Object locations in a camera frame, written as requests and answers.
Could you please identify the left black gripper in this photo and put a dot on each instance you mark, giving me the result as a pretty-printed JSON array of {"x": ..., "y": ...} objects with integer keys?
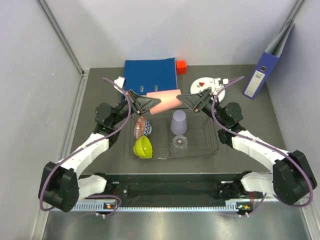
[{"x": 145, "y": 103}]

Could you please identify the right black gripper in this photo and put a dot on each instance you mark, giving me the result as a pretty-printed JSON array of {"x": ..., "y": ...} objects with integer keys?
[{"x": 195, "y": 102}]

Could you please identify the white watermelon plate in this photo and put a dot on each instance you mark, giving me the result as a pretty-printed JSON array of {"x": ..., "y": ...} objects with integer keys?
[{"x": 202, "y": 83}]

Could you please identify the pink plastic cup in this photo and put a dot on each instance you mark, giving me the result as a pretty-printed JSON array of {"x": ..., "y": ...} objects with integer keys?
[{"x": 168, "y": 100}]

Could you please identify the red blue patterned bowl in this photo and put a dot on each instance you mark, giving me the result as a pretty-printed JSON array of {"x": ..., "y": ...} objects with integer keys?
[{"x": 142, "y": 127}]

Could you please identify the lilac plastic cup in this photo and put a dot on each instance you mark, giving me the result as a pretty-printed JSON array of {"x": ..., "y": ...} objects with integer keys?
[{"x": 178, "y": 124}]

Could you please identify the clear glass tumbler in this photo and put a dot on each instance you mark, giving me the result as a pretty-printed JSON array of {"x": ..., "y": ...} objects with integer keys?
[{"x": 179, "y": 146}]

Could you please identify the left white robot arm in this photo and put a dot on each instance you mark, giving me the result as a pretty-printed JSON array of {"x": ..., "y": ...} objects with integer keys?
[{"x": 60, "y": 185}]

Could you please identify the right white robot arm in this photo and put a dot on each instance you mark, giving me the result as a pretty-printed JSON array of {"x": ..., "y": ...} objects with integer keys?
[{"x": 289, "y": 177}]

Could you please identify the blue lying binder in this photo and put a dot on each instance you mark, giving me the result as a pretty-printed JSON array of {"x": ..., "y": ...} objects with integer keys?
[{"x": 146, "y": 76}]

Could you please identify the red cube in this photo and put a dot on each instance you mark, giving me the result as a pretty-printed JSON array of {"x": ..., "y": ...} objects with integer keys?
[{"x": 181, "y": 67}]

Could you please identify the yellow-green bowl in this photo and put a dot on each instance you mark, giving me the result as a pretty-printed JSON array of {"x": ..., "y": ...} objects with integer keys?
[{"x": 143, "y": 148}]

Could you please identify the purple standing binder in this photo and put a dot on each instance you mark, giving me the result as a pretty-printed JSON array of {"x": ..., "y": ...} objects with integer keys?
[{"x": 267, "y": 61}]

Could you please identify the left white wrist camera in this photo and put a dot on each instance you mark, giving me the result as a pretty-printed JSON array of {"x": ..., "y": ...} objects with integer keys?
[{"x": 120, "y": 82}]

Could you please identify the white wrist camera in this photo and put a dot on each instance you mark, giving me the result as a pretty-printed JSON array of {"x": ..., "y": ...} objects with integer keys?
[
  {"x": 120, "y": 82},
  {"x": 219, "y": 83}
]

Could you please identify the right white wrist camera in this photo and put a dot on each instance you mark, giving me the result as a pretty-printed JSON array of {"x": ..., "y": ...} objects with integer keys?
[{"x": 219, "y": 83}]

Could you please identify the black wire dish rack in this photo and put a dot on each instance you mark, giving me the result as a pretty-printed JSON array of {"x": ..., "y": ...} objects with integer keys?
[{"x": 200, "y": 135}]

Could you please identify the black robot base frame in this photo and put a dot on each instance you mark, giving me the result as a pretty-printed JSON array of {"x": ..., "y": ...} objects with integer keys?
[{"x": 173, "y": 189}]

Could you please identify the grey cable duct rail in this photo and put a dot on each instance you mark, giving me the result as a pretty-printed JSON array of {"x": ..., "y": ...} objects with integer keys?
[{"x": 105, "y": 206}]

